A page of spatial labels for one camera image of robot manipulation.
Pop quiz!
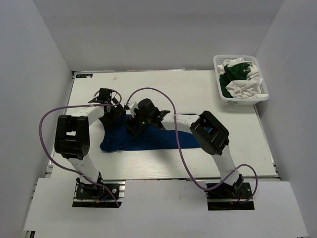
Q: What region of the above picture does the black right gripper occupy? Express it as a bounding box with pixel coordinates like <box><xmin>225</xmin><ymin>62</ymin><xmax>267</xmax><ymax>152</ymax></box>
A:
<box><xmin>124</xmin><ymin>106</ymin><xmax>153</xmax><ymax>137</ymax></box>

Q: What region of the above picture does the blue t shirt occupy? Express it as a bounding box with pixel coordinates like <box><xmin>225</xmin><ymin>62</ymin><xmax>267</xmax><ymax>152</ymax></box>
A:
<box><xmin>99</xmin><ymin>113</ymin><xmax>202</xmax><ymax>153</ymax></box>

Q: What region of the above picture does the dark green t shirt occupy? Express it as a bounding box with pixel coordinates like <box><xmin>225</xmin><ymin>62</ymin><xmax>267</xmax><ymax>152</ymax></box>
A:
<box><xmin>219</xmin><ymin>63</ymin><xmax>250</xmax><ymax>98</ymax></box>

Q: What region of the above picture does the white t shirt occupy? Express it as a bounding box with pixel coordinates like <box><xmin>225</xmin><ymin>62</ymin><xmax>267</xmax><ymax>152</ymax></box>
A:
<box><xmin>226</xmin><ymin>58</ymin><xmax>263</xmax><ymax>99</ymax></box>

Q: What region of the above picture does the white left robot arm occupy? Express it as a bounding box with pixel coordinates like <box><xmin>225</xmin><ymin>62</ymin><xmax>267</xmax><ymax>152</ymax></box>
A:
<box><xmin>54</xmin><ymin>88</ymin><xmax>125</xmax><ymax>198</ymax></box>

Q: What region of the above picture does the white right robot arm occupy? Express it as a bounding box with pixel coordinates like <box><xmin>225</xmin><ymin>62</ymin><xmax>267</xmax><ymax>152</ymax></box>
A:
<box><xmin>124</xmin><ymin>98</ymin><xmax>243</xmax><ymax>198</ymax></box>

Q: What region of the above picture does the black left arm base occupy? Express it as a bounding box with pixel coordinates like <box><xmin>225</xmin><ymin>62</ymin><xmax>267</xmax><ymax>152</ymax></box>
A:
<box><xmin>72</xmin><ymin>178</ymin><xmax>125</xmax><ymax>208</ymax></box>

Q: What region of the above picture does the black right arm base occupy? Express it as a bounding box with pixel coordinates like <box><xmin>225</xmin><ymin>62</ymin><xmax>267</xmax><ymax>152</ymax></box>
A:
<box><xmin>207</xmin><ymin>182</ymin><xmax>255</xmax><ymax>211</ymax></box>

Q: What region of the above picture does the blue table label sticker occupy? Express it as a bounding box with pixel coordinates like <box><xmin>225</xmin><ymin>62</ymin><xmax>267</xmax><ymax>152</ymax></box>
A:
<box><xmin>75</xmin><ymin>74</ymin><xmax>93</xmax><ymax>78</ymax></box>

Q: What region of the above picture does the white cloth in basket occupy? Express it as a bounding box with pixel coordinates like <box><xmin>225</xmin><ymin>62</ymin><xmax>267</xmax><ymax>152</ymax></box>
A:
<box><xmin>216</xmin><ymin>59</ymin><xmax>235</xmax><ymax>74</ymax></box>

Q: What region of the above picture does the white plastic basket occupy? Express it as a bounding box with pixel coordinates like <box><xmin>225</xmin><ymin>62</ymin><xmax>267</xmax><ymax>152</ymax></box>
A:
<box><xmin>213</xmin><ymin>55</ymin><xmax>269</xmax><ymax>106</ymax></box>

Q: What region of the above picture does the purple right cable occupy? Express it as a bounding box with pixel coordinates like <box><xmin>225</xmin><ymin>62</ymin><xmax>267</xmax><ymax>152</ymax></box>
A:
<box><xmin>128</xmin><ymin>87</ymin><xmax>259</xmax><ymax>204</ymax></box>

